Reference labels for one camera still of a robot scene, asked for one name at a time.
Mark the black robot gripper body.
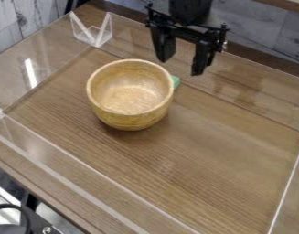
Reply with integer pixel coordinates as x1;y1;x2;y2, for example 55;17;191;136
146;2;230;52

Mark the black cable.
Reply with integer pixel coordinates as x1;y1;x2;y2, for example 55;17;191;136
0;204;32;234

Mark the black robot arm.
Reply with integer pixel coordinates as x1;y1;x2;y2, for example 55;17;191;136
146;0;230;76

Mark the clear acrylic corner bracket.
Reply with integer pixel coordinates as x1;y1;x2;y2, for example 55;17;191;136
70;12;113;48

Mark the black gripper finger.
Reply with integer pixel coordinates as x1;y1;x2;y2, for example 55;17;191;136
193;40;213;76
150;25;177;62

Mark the green stick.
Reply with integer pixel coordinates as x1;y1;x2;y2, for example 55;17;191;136
171;75;181;89

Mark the black metal base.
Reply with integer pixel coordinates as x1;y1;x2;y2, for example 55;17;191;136
22;193;63;234

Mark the clear acrylic enclosure wall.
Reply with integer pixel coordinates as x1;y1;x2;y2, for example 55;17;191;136
0;109;202;234

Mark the wooden bowl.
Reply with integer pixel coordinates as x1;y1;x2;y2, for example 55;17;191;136
86;58;175;131

